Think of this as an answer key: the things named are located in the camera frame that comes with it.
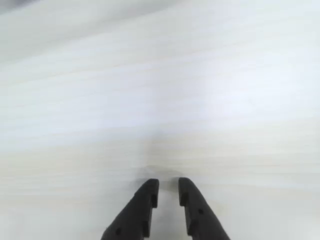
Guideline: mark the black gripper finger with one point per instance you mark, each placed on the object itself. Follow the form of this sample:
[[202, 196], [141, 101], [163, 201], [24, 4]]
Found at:
[[200, 212], [136, 212]]

